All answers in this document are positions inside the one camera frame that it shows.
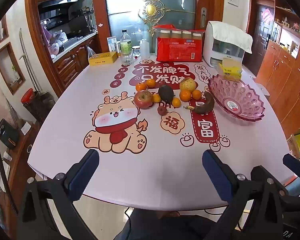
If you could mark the wooden sideboard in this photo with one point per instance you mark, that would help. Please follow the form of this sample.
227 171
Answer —
17 160

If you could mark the dark avocado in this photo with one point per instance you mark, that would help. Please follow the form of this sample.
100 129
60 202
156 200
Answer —
165 93

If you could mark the white towel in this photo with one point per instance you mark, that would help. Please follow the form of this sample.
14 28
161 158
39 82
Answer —
232 33

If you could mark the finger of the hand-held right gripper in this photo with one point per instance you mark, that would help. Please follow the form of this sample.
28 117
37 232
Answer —
293 161

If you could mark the ribbed glass cup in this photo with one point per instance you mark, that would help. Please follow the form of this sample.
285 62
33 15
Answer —
126 58

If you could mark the pale yellow jar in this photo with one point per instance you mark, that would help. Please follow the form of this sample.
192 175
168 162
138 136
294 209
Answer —
165 35
197 37
186 36
176 35

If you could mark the dark wooden door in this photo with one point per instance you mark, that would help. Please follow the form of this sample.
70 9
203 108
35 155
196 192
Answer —
261 33

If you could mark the large wall niche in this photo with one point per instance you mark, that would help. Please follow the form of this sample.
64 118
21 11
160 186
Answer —
10 67

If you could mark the red plastic packet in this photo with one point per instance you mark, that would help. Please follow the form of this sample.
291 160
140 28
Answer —
178 48

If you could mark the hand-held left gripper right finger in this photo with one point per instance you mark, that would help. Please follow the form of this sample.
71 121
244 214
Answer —
217 175

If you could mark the metal can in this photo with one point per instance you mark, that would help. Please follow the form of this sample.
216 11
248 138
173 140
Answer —
118 47

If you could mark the red door ornament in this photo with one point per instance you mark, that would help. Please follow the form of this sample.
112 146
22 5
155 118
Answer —
267 17

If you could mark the black small appliance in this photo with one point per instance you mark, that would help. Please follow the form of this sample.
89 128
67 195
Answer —
6 135

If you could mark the yellow tissue box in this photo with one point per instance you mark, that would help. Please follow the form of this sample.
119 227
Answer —
231 70

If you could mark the orange tangerine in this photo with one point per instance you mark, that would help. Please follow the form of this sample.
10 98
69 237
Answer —
196 94
151 83

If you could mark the white plastic bag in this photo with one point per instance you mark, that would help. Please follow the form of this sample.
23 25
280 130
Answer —
90 51

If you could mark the frosted glass door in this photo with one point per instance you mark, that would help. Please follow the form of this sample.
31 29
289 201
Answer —
177 2

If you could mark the metal pole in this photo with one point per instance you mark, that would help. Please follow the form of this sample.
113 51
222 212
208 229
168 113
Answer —
27 60

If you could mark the wooden storage cabinet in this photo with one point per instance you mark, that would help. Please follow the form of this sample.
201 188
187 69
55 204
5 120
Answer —
282 80

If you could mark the white plastic bottle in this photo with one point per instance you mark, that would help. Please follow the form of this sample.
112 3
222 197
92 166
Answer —
144 48

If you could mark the printed tablecloth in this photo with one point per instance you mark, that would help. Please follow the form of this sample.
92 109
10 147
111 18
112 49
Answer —
65 120

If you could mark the red round tin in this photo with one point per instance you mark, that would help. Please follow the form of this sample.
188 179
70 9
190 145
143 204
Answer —
28 97

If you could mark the wooden kitchen base cabinet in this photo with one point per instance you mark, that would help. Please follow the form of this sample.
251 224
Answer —
67 62

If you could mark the overripe brown banana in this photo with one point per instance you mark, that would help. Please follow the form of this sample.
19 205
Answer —
202 104

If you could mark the pink glass fruit bowl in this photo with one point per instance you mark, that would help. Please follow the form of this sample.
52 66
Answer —
236 100

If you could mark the red-orange persimmon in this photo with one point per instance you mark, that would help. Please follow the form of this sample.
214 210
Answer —
141 86

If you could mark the small wrinkled red fruit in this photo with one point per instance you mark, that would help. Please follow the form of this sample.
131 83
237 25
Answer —
161 110

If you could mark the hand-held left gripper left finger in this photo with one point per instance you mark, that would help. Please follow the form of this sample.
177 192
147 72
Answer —
83 175

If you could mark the speckled yellow pear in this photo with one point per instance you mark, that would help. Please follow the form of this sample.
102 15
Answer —
187 84

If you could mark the flat yellow box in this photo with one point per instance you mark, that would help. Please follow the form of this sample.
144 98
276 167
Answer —
102 58

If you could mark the large orange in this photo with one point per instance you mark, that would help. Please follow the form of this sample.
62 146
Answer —
185 95

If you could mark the clear bottle green label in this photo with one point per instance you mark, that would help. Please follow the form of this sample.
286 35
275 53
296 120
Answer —
125 41

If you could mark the red apple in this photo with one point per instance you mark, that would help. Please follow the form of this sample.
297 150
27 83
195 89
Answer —
143 99

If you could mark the small yellow-orange citrus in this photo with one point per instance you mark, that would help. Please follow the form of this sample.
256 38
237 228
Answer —
156 98
176 102

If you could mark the white and blue box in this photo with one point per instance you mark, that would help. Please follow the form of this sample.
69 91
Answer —
111 43

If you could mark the small glass jar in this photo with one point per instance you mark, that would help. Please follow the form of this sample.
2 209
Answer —
136 51

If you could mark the gold door ornament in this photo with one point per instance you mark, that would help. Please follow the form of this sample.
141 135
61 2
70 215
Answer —
151 8

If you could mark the white countertop appliance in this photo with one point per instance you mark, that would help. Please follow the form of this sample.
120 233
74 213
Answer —
220 52

